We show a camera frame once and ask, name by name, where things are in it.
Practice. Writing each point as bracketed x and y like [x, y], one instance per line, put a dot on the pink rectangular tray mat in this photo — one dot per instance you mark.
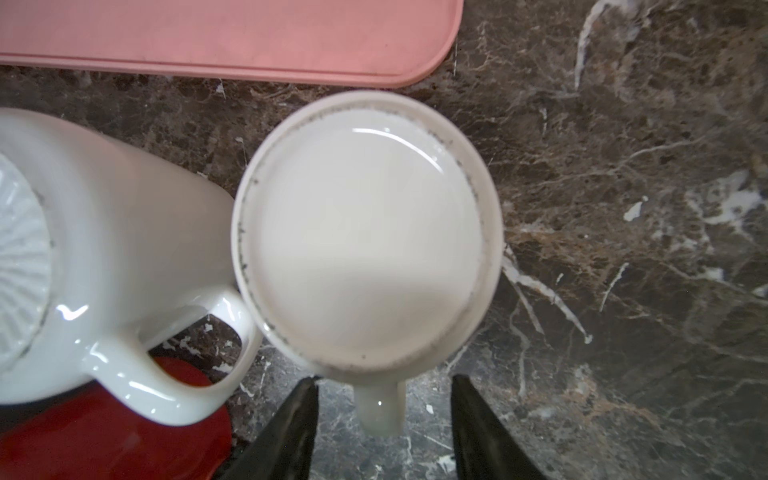
[383, 44]

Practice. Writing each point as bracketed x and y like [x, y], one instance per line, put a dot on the cream mug red inside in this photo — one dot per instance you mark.
[367, 237]

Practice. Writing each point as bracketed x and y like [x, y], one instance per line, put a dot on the white ribbed-bottom mug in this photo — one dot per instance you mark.
[106, 252]

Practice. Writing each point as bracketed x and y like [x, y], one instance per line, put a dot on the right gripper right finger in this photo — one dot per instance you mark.
[483, 448]

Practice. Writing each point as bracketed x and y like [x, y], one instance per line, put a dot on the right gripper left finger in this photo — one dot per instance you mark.
[284, 448]

